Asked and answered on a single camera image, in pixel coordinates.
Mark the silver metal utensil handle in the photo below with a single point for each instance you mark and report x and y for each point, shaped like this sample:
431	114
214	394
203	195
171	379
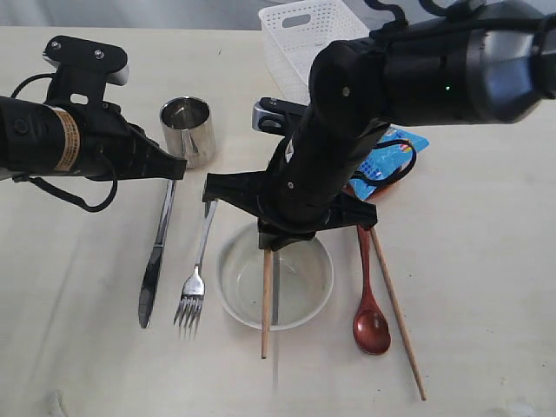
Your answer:
151	275

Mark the blue chips snack bag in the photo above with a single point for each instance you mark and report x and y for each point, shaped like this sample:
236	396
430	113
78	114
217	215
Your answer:
391	159

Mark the white woven plastic basket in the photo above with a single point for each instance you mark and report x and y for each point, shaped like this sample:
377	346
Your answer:
294	33

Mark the brown wooden chopstick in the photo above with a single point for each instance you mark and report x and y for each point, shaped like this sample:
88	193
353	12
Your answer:
266	301

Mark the silver metal fork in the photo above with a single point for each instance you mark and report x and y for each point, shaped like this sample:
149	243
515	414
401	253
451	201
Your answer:
189	309

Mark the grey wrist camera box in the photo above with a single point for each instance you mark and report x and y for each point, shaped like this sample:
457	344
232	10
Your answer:
84	68

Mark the shiny steel cup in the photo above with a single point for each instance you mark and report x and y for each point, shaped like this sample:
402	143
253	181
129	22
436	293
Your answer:
188	130

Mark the grey-green ceramic bowl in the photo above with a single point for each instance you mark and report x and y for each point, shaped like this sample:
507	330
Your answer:
305	284

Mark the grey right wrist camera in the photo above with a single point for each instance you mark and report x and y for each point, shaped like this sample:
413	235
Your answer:
275	116

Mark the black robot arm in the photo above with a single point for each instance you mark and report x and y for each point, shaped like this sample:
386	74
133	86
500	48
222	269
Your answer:
80	140

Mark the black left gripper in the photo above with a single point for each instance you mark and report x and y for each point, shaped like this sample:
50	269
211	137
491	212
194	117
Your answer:
111	146

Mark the brown wooden plate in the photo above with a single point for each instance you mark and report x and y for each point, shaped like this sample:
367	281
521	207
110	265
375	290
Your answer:
378	191

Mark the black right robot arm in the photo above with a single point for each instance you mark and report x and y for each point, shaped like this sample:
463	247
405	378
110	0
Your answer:
471	63

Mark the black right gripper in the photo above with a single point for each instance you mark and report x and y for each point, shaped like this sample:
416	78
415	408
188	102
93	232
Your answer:
304	180

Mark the red-brown wooden spoon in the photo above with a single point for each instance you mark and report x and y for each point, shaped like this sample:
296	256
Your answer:
370	327

